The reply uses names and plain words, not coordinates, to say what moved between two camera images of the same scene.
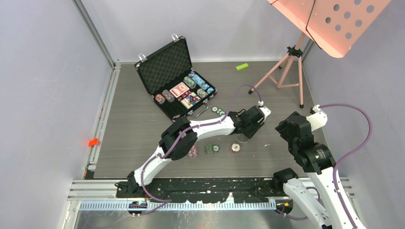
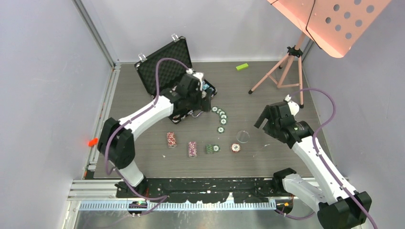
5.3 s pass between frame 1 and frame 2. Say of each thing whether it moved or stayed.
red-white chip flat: stayed
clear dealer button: stayed
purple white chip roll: stayed
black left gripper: moved
